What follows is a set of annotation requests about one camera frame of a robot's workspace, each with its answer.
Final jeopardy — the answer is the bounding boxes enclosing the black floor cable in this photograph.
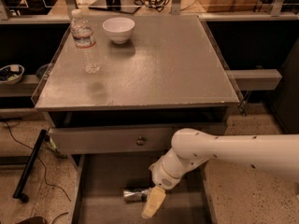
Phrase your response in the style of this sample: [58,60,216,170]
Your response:
[0,117,73,224]

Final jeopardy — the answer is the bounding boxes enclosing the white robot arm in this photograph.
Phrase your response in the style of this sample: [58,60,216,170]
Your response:
[141,128,299,219]

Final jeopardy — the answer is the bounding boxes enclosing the white bowl with clutter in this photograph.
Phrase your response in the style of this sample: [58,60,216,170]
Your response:
[0,64,24,84]

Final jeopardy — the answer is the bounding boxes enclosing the black monitor stand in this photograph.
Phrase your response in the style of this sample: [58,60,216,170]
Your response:
[88,0,141,14]

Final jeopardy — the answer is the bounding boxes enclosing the grey wooden drawer cabinet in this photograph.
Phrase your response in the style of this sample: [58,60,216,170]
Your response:
[31,14,244,224]

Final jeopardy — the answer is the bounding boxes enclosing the round brass drawer knob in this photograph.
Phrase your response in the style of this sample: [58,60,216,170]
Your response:
[136,136,146,146]

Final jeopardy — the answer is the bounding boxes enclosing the middle grey open drawer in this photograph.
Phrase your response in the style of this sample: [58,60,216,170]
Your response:
[67,151,216,224]

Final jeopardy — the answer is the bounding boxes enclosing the white ceramic bowl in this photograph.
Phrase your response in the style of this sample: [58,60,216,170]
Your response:
[103,17,135,44]

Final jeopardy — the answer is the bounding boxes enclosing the grey bench beam right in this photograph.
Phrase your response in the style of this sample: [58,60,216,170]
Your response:
[227,69,282,91]

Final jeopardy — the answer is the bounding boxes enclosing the black bar on floor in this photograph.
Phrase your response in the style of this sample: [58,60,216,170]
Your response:
[13,130,47,203]

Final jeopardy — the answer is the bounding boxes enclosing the silver redbull can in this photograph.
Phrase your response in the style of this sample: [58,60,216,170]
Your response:
[123,188,149,202]

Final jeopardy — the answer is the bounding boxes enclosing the dark bowl on shelf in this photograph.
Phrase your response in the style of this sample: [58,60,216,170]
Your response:
[36,63,53,79]

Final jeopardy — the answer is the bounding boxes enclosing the top grey drawer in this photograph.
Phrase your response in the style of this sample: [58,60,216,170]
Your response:
[48,121,228,156]

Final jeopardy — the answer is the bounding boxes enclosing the clear plastic water bottle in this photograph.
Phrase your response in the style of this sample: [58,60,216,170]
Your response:
[70,9,100,74]

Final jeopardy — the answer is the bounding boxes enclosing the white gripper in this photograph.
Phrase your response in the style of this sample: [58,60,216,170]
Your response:
[141,162,180,219]

